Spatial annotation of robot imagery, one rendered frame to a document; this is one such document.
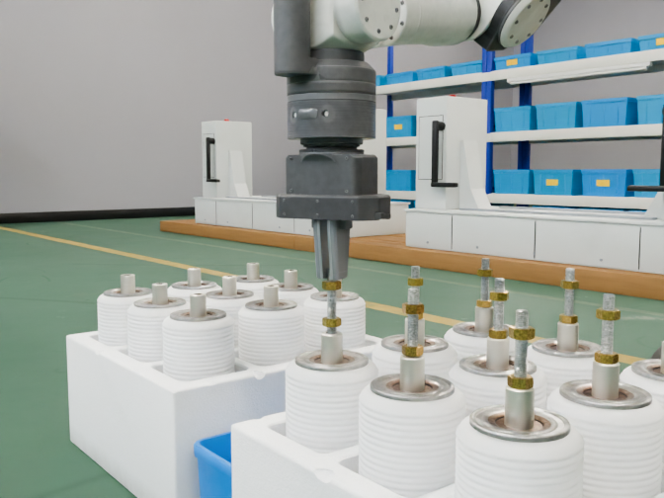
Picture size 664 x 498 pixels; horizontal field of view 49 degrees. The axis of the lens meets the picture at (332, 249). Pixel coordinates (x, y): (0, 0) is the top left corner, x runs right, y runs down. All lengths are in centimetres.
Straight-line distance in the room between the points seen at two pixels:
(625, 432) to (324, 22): 44
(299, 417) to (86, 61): 656
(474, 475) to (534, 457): 5
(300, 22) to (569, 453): 43
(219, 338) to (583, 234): 219
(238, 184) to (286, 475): 450
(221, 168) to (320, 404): 450
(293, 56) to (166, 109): 679
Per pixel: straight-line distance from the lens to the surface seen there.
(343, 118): 69
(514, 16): 88
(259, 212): 458
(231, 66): 788
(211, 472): 89
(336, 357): 74
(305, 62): 69
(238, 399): 96
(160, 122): 742
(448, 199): 350
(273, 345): 102
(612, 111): 597
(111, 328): 118
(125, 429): 107
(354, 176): 69
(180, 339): 96
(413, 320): 65
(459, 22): 86
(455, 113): 354
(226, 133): 519
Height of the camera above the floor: 44
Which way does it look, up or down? 6 degrees down
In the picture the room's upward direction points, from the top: straight up
